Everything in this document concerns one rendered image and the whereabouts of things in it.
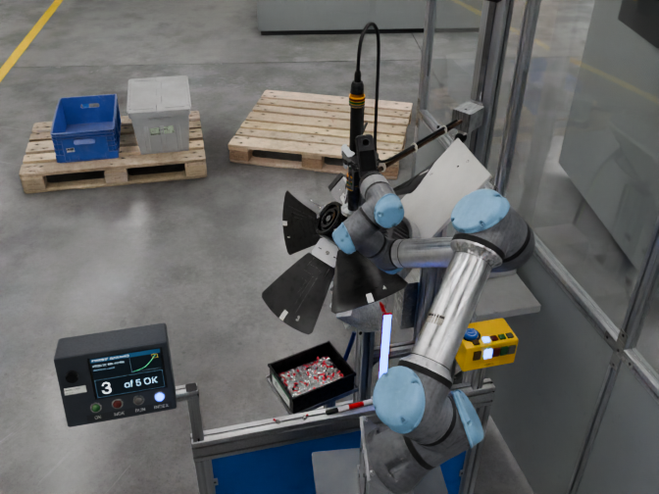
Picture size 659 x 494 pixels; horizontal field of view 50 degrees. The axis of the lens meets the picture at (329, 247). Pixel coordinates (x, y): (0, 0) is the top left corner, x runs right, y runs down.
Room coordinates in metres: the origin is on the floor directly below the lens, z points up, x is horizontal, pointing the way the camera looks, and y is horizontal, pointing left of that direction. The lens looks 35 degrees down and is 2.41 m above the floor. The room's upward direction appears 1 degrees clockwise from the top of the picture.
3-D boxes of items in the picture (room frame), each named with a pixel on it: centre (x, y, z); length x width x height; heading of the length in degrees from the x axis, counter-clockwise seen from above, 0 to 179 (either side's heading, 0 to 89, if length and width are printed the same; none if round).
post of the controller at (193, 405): (1.29, 0.35, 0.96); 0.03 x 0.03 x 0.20; 15
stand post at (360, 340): (1.93, -0.13, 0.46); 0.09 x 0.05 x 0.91; 15
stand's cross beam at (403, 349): (1.96, -0.25, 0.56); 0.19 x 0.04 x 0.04; 105
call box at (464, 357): (1.50, -0.44, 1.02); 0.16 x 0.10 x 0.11; 105
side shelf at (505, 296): (2.02, -0.57, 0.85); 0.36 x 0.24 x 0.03; 15
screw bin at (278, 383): (1.54, 0.05, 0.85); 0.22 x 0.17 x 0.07; 120
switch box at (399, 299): (2.07, -0.33, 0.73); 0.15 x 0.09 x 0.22; 105
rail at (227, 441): (1.40, -0.06, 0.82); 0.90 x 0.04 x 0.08; 105
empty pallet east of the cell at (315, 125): (4.84, 0.04, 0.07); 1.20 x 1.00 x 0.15; 79
